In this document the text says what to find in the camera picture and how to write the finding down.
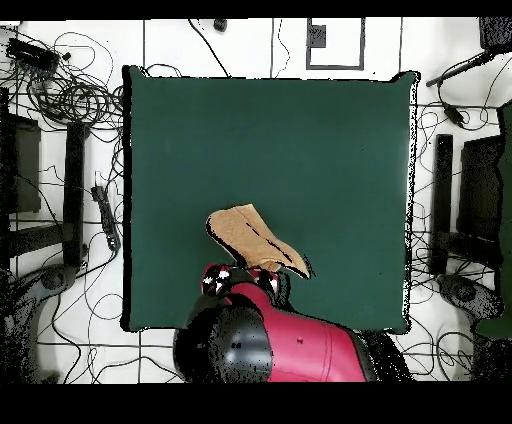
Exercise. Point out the black power strip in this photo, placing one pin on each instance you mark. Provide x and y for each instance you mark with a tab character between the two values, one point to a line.
106	216

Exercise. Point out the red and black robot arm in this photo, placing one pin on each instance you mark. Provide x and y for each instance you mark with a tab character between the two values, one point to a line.
300	344

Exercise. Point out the black power adapter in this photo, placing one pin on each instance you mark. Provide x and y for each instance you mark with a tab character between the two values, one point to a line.
454	115

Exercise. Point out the tan terry towel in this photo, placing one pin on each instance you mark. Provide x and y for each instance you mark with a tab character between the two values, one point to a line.
248	236

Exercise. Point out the hanging green cloth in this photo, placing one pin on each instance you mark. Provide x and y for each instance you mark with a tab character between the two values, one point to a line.
507	240

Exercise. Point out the black metal stand frame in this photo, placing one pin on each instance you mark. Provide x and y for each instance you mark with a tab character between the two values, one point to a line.
442	180
74	180

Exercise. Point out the black tripod rod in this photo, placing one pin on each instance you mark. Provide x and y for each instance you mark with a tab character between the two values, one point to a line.
460	68

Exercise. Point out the black switch box with ports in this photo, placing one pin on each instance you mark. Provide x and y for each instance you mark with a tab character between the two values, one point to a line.
32	54

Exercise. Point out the black corner box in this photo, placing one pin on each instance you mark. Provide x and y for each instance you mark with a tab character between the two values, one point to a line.
496	32

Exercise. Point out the dark square box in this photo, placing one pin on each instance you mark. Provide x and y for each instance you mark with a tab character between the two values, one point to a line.
478	188
24	168

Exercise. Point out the dark green tablecloth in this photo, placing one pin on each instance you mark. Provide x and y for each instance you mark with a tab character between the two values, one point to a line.
240	140

